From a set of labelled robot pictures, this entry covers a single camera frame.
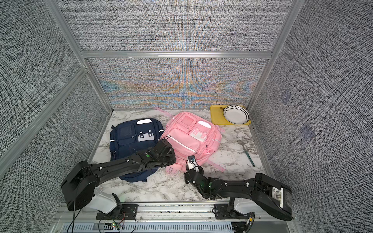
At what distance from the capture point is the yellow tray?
111cm

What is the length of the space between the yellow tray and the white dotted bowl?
18 mm

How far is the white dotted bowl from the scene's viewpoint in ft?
3.67

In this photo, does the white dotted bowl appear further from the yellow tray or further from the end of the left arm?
the end of the left arm

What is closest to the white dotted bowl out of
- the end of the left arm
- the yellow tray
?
the yellow tray
